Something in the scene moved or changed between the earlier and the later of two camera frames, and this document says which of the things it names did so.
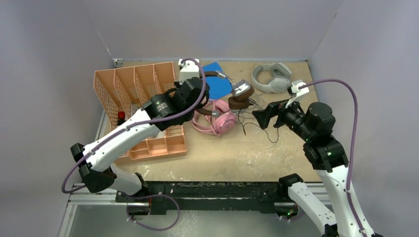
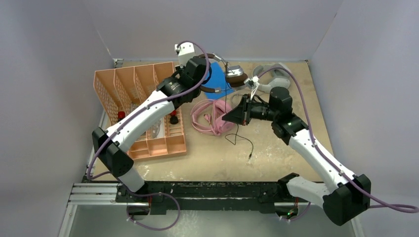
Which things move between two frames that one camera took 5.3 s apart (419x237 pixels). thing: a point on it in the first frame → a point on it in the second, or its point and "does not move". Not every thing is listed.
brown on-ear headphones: (242, 91) → (235, 77)
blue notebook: (218, 86) does not move
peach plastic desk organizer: (127, 89) does not move
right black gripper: (264, 115) → (242, 114)
